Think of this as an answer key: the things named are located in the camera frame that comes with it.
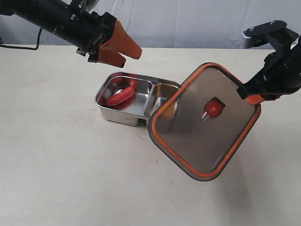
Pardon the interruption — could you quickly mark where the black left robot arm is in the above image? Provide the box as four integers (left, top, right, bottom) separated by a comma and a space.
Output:
0, 0, 142, 68

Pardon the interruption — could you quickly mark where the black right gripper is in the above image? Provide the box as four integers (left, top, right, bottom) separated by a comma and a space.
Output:
237, 36, 301, 105

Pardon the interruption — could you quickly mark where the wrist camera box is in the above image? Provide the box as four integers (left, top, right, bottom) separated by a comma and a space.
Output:
240, 20, 299, 51
70, 0, 99, 12

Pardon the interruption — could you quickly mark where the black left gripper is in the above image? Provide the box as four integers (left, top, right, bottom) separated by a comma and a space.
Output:
71, 11, 142, 68

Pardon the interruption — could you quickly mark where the dark lid with orange seal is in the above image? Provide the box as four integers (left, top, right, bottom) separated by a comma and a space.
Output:
148, 63, 261, 181

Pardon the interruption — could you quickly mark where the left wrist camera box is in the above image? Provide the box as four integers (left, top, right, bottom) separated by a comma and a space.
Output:
70, 0, 99, 12

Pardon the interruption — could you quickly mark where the red toy sausage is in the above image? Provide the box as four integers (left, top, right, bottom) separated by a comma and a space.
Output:
106, 86, 135, 106

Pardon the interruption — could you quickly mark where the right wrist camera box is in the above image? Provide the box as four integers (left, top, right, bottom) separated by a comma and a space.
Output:
240, 20, 299, 51

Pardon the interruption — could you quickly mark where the grey wrinkled backdrop cloth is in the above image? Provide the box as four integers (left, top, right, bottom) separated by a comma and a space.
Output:
0, 0, 301, 50

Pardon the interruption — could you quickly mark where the steel two-compartment lunch box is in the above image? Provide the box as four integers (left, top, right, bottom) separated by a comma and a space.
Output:
95, 72, 181, 126

